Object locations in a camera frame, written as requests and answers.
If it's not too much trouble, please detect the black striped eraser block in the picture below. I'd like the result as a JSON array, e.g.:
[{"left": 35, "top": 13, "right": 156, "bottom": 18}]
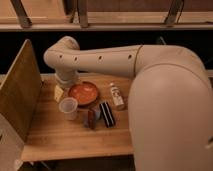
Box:
[{"left": 99, "top": 102, "right": 115, "bottom": 127}]

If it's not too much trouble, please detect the brown snack packet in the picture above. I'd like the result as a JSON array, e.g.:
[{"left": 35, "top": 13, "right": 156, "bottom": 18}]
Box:
[{"left": 84, "top": 109, "right": 101, "bottom": 129}]

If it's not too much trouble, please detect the translucent plastic cup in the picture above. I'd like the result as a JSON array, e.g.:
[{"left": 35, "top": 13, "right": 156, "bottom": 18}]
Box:
[{"left": 59, "top": 97, "right": 78, "bottom": 120}]

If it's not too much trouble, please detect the orange bowl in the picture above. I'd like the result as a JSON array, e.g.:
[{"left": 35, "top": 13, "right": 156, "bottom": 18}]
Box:
[{"left": 68, "top": 82, "right": 99, "bottom": 106}]

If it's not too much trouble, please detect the small clear bottle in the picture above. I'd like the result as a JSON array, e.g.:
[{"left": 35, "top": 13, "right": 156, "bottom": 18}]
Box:
[{"left": 110, "top": 83, "right": 125, "bottom": 110}]

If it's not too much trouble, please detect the wooden shelf rail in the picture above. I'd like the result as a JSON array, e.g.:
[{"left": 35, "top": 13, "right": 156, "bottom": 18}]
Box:
[{"left": 0, "top": 0, "right": 213, "bottom": 32}]

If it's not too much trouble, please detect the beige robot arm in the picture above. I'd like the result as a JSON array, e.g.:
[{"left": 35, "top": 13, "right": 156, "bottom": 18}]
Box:
[{"left": 44, "top": 36, "right": 213, "bottom": 171}]

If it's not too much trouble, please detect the left wooden side panel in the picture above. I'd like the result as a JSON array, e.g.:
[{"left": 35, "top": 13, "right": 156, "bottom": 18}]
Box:
[{"left": 0, "top": 39, "right": 42, "bottom": 171}]

